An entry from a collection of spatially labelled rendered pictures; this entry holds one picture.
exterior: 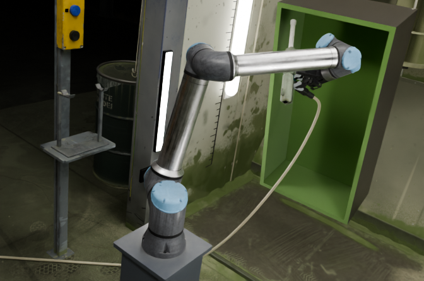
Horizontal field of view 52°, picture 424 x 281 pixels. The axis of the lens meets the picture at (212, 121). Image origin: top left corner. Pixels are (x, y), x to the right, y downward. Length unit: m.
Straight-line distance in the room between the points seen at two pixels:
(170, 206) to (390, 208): 2.12
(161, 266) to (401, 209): 2.13
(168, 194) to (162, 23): 1.04
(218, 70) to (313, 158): 1.54
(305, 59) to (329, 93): 1.04
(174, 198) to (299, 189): 1.30
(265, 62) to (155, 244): 0.86
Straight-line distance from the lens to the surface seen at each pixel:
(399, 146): 3.62
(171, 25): 2.49
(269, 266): 2.92
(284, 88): 2.15
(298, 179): 2.99
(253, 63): 1.67
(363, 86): 2.67
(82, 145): 2.38
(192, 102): 1.79
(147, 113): 2.63
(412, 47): 3.39
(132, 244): 1.95
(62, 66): 2.33
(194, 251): 1.95
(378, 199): 3.55
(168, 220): 1.80
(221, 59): 1.63
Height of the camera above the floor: 1.85
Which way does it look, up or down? 22 degrees down
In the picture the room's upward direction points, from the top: 9 degrees clockwise
